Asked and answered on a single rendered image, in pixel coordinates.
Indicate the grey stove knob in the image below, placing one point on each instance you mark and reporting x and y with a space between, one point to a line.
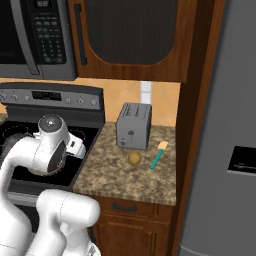
68 100
80 101
2 97
14 97

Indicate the grey fridge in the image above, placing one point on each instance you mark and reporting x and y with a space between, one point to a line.
223 100

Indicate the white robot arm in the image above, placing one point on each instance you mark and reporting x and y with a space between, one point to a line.
20 156

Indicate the brown wooden drawer front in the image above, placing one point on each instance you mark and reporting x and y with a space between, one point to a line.
146 208

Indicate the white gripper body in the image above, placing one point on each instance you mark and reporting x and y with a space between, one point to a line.
79 146

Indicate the grey toaster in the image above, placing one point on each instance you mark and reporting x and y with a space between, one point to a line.
133 128

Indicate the brown wooden side panel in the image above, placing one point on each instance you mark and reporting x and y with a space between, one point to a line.
190 100

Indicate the brown potato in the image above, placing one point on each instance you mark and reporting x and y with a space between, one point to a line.
134 157

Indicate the grey microwave oven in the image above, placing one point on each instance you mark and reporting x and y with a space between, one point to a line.
50 36

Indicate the white wall socket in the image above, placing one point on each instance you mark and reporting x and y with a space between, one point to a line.
146 92

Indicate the brown wooden lower cupboard door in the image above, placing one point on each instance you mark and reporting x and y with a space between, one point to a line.
130 238

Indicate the black stove with hob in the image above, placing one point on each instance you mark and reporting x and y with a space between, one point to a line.
50 111

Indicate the brown wooden cupboard door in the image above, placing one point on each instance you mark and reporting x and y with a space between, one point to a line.
130 70
130 238

